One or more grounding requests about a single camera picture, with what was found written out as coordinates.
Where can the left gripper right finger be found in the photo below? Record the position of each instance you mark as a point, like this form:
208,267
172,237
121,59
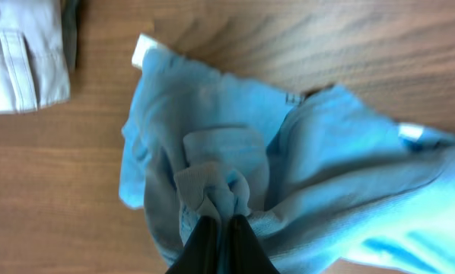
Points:
246,255

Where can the folded beige garment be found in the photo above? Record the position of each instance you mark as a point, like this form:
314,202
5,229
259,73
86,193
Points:
38,50

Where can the light blue t-shirt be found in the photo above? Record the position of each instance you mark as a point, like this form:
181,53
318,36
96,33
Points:
319,177

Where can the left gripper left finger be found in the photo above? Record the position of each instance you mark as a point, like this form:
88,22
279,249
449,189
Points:
199,255

